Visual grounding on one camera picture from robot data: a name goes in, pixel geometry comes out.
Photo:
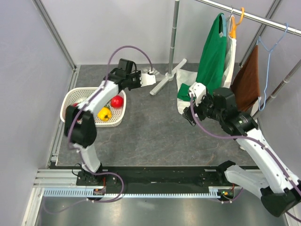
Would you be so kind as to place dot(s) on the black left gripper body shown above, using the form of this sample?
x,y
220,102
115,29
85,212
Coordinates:
x,y
134,80

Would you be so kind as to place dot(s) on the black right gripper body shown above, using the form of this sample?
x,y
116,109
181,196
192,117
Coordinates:
x,y
205,108

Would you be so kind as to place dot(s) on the red apple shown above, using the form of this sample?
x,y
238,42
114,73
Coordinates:
x,y
117,101

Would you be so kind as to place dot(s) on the yellow bell pepper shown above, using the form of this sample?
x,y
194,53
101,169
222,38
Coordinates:
x,y
104,114

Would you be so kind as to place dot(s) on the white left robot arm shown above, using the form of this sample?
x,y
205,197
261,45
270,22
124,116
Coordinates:
x,y
80,127

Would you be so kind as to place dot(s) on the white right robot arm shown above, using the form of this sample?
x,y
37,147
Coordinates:
x,y
280,189

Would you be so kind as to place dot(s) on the white garment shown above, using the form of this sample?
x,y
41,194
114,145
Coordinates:
x,y
231,61

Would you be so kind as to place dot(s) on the grey clothes rack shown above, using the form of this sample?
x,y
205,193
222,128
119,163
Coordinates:
x,y
264,21

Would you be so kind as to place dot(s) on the green shirt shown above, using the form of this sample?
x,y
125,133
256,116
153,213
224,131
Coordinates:
x,y
211,65

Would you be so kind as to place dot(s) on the brown towel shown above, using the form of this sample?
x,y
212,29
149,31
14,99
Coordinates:
x,y
245,86

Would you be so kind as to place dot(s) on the white perforated plastic basket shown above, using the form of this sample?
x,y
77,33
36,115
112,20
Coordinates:
x,y
78,95

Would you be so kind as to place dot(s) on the orange clothes hanger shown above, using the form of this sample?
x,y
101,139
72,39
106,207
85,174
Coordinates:
x,y
234,25

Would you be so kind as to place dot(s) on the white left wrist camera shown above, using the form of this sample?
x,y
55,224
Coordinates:
x,y
147,79

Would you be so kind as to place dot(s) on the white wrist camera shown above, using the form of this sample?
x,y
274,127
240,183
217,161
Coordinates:
x,y
197,91
147,79

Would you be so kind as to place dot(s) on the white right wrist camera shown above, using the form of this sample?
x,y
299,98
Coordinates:
x,y
197,91

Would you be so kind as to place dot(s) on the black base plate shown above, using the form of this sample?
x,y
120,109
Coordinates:
x,y
165,179

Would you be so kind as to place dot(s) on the grey slotted cable duct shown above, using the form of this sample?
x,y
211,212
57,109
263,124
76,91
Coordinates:
x,y
93,193

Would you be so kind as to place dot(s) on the blue wire hanger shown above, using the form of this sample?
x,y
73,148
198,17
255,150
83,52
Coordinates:
x,y
268,66

